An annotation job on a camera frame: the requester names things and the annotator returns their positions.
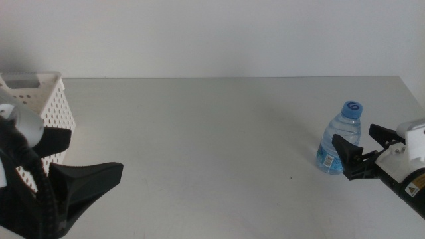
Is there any clear water bottle blue cap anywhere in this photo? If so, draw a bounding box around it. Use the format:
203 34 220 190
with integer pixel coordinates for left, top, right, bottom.
315 100 363 176

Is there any white perforated plastic basket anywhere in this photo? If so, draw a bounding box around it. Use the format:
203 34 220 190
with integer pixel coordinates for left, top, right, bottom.
0 71 76 193

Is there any black braided camera cable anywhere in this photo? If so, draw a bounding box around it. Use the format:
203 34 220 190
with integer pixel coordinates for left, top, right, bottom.
0 114 60 239

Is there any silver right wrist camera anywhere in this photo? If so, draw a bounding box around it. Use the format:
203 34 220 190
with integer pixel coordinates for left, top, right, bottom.
396 118 425 139

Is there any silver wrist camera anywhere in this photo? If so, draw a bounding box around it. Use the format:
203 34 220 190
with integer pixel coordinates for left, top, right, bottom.
396 118 425 139
0 86 45 149

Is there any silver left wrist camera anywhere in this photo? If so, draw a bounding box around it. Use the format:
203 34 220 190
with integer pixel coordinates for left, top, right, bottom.
0 86 45 149

